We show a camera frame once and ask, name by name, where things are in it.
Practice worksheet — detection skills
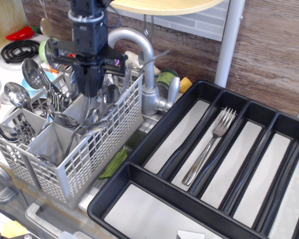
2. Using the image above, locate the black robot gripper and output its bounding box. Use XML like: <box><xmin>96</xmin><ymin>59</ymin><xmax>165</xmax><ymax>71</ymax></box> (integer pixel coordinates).
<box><xmin>54</xmin><ymin>0</ymin><xmax>128</xmax><ymax>98</ymax></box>

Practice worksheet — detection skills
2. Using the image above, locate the silver fork being moved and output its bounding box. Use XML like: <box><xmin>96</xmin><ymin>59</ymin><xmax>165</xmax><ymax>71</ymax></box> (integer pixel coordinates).
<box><xmin>63</xmin><ymin>96</ymin><xmax>100</xmax><ymax>160</ymax></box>

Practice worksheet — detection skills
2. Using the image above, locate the silver spoon centre basket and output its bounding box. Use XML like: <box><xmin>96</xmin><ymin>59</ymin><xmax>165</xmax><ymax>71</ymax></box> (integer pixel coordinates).
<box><xmin>68</xmin><ymin>72</ymin><xmax>80</xmax><ymax>101</ymax></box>

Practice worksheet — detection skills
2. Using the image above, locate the grey plastic cutlery basket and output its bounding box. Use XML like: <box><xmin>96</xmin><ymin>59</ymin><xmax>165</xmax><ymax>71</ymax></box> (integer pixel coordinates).
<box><xmin>0</xmin><ymin>72</ymin><xmax>143</xmax><ymax>209</ymax></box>

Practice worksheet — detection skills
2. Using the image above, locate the silver fork in tray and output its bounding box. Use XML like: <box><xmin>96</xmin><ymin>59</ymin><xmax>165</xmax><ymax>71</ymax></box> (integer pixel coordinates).
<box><xmin>182</xmin><ymin>108</ymin><xmax>236</xmax><ymax>186</ymax></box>

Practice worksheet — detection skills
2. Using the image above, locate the black cutlery tray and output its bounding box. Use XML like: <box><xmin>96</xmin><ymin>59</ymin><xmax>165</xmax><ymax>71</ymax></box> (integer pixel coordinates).
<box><xmin>88</xmin><ymin>81</ymin><xmax>299</xmax><ymax>239</ymax></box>

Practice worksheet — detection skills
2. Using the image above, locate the large silver spoon upper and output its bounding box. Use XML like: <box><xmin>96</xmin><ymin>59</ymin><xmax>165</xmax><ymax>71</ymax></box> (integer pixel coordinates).
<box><xmin>44</xmin><ymin>38</ymin><xmax>71</xmax><ymax>73</ymax></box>

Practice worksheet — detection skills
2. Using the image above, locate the large silver spoon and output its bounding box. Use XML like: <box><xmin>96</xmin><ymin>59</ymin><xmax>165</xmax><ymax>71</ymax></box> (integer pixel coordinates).
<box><xmin>21</xmin><ymin>58</ymin><xmax>60</xmax><ymax>93</ymax></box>
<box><xmin>4</xmin><ymin>82</ymin><xmax>33</xmax><ymax>112</ymax></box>
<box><xmin>44</xmin><ymin>38</ymin><xmax>71</xmax><ymax>73</ymax></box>

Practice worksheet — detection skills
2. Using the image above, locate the green bowl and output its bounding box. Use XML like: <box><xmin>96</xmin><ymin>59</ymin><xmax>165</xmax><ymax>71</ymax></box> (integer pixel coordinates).
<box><xmin>38</xmin><ymin>38</ymin><xmax>59</xmax><ymax>64</ymax></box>

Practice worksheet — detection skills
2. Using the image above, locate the large silver spoon middle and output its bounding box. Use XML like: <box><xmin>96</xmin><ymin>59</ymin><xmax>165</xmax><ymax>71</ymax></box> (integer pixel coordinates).
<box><xmin>21</xmin><ymin>58</ymin><xmax>60</xmax><ymax>93</ymax></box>

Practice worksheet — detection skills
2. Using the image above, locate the blue bowl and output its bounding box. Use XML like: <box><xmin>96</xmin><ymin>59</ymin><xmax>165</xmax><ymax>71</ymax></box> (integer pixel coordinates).
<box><xmin>21</xmin><ymin>71</ymin><xmax>56</xmax><ymax>98</ymax></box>

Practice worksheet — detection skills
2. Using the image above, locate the hanging round strainer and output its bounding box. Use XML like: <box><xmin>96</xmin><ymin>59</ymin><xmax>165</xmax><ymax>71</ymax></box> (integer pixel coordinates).
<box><xmin>39</xmin><ymin>0</ymin><xmax>53</xmax><ymax>37</ymax></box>

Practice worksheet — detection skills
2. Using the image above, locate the silver kitchen faucet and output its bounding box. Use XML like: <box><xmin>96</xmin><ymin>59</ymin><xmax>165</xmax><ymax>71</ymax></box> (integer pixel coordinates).
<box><xmin>108</xmin><ymin>28</ymin><xmax>180</xmax><ymax>115</ymax></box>

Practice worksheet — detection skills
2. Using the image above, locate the red toy chili pepper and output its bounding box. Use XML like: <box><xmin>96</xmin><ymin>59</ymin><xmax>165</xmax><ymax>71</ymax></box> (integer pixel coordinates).
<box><xmin>5</xmin><ymin>25</ymin><xmax>38</xmax><ymax>41</ymax></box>

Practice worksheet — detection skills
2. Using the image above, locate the large silver spoon left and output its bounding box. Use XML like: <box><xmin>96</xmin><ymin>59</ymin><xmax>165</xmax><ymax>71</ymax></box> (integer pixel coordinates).
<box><xmin>4</xmin><ymin>82</ymin><xmax>33</xmax><ymax>112</ymax></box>

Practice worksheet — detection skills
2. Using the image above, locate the black coil stove burner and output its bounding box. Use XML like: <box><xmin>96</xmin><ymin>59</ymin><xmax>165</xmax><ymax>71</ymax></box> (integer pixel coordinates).
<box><xmin>0</xmin><ymin>40</ymin><xmax>40</xmax><ymax>64</ymax></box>

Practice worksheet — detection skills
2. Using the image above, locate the green toy can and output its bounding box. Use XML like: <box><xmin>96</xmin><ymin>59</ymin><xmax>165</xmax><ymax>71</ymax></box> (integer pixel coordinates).
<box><xmin>156</xmin><ymin>69</ymin><xmax>178</xmax><ymax>87</ymax></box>

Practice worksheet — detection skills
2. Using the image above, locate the green toy leaf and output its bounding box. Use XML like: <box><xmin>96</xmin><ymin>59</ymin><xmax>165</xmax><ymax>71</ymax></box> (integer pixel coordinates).
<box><xmin>99</xmin><ymin>148</ymin><xmax>128</xmax><ymax>179</ymax></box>

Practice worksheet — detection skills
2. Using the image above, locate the yellow toy corn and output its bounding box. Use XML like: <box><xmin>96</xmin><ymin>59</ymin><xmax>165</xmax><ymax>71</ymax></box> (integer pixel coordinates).
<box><xmin>179</xmin><ymin>77</ymin><xmax>192</xmax><ymax>94</ymax></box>

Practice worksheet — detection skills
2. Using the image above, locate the light wooden round shelf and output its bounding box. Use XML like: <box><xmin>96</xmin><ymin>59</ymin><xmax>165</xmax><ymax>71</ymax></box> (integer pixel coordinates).
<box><xmin>110</xmin><ymin>0</ymin><xmax>223</xmax><ymax>16</ymax></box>

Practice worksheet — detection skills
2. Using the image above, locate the silver spoon front left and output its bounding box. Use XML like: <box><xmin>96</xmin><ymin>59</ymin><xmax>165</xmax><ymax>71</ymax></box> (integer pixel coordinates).
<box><xmin>0</xmin><ymin>123</ymin><xmax>21</xmax><ymax>143</ymax></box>

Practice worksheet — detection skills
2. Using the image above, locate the white metal pole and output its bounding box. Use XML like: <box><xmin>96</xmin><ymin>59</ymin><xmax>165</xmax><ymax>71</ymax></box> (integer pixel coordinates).
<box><xmin>214</xmin><ymin>0</ymin><xmax>246</xmax><ymax>88</ymax></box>

